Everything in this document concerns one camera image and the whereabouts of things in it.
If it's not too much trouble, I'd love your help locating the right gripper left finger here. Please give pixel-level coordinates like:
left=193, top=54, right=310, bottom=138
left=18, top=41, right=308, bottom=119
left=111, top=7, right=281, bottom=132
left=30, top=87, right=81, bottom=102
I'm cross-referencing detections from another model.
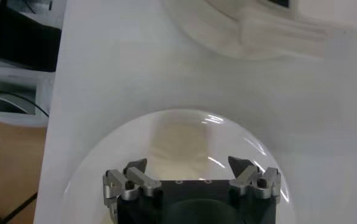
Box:
left=102, top=158, right=163, bottom=220

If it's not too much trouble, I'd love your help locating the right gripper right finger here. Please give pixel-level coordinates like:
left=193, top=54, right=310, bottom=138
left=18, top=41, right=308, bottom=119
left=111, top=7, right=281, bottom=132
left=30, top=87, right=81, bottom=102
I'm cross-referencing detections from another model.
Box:
left=227, top=155, right=282, bottom=205

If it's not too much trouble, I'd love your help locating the round white plate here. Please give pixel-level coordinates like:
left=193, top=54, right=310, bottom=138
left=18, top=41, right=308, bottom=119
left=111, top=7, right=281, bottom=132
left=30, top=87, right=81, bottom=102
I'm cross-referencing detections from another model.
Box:
left=61, top=108, right=296, bottom=224

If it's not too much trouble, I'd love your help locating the thin black cable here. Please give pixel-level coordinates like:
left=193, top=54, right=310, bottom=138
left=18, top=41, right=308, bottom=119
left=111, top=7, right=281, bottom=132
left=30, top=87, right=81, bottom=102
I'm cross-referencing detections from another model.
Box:
left=0, top=86, right=50, bottom=118

